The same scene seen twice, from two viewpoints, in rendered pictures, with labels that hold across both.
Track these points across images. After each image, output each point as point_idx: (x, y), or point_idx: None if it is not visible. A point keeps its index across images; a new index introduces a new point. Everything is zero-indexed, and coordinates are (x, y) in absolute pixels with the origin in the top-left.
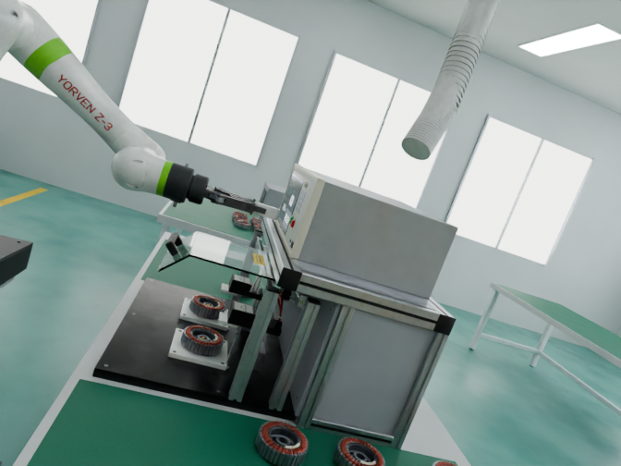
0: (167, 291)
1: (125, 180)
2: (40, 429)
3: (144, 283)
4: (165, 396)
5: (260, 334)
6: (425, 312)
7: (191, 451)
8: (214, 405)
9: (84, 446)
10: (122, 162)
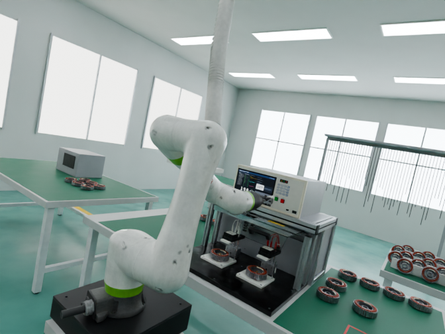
0: None
1: (243, 211)
2: None
3: None
4: (287, 305)
5: (306, 257)
6: (334, 220)
7: (328, 317)
8: (295, 297)
9: None
10: (243, 202)
